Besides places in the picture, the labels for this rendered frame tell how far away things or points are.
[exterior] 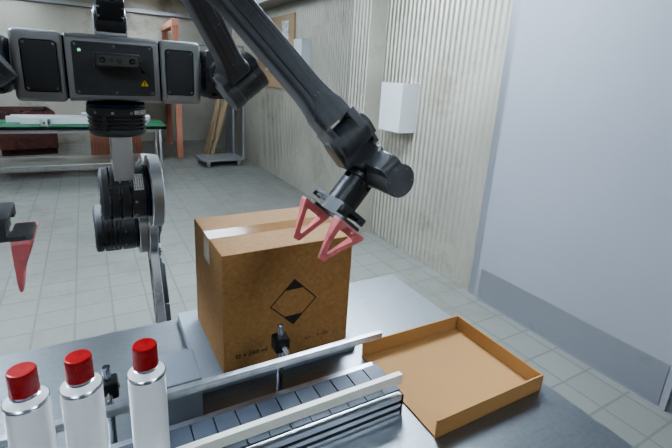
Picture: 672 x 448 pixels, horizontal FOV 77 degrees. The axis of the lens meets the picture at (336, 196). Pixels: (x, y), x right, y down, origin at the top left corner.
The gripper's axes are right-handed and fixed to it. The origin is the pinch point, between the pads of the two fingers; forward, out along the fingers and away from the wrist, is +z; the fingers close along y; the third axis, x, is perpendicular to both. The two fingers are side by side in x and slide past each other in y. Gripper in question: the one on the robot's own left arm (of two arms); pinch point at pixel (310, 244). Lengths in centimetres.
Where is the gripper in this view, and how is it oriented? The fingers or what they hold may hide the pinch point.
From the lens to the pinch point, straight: 76.0
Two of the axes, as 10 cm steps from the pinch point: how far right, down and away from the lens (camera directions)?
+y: 5.1, 2.8, -8.2
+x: 6.2, 5.3, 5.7
